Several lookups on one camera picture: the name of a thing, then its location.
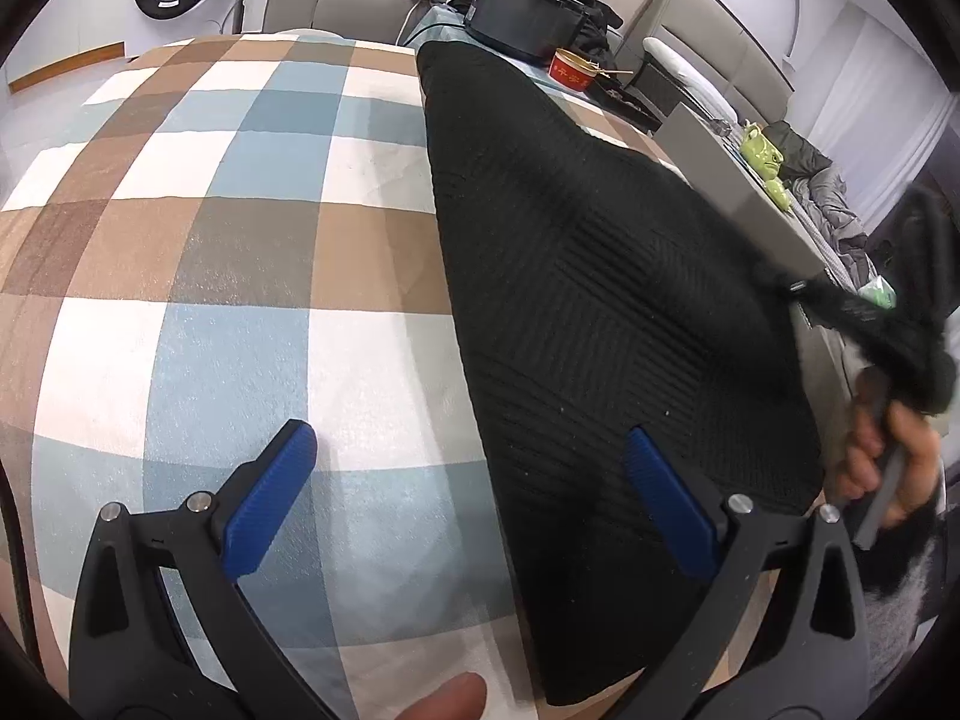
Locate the checked brown blue blanket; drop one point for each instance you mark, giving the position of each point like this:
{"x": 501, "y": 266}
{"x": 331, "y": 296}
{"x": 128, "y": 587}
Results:
{"x": 225, "y": 277}

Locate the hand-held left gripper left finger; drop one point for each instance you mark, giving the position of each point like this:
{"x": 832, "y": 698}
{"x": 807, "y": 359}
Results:
{"x": 270, "y": 502}

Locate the red noodle cup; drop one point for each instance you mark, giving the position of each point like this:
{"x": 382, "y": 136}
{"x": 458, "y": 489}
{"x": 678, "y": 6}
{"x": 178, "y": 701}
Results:
{"x": 571, "y": 73}

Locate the white cushion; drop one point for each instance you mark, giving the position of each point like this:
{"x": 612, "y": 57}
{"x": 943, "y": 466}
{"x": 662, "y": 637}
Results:
{"x": 686, "y": 67}

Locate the grey table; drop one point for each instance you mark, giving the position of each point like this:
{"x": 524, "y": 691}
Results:
{"x": 735, "y": 187}

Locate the green cup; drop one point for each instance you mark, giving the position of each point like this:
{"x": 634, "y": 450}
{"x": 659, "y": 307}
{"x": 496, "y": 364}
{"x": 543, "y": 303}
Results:
{"x": 776, "y": 195}

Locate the teal checked tablecloth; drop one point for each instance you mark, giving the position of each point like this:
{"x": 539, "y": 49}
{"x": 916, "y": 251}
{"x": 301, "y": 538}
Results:
{"x": 450, "y": 22}

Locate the dark grey jacket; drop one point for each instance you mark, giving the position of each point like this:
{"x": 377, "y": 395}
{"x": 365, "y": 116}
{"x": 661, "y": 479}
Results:
{"x": 825, "y": 195}

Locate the black knit sweater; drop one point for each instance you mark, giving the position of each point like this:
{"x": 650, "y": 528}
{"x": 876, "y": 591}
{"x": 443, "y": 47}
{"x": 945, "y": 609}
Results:
{"x": 600, "y": 277}

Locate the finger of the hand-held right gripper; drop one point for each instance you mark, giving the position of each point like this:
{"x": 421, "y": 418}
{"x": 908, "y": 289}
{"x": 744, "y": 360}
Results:
{"x": 847, "y": 307}

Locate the black food tray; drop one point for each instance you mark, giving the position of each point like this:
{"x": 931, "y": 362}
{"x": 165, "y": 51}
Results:
{"x": 630, "y": 101}

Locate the person's left hand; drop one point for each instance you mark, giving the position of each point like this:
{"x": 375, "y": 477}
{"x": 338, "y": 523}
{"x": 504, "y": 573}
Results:
{"x": 450, "y": 697}

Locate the person's right forearm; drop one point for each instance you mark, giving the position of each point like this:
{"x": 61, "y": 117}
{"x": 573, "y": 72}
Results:
{"x": 900, "y": 585}

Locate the black countertop appliance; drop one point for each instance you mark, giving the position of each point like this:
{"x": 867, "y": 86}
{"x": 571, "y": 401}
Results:
{"x": 525, "y": 15}

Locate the person's right hand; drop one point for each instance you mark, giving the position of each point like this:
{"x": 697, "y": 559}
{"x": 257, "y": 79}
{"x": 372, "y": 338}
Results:
{"x": 919, "y": 450}

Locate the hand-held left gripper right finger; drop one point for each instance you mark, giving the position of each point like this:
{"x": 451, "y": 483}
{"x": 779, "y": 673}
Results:
{"x": 667, "y": 495}

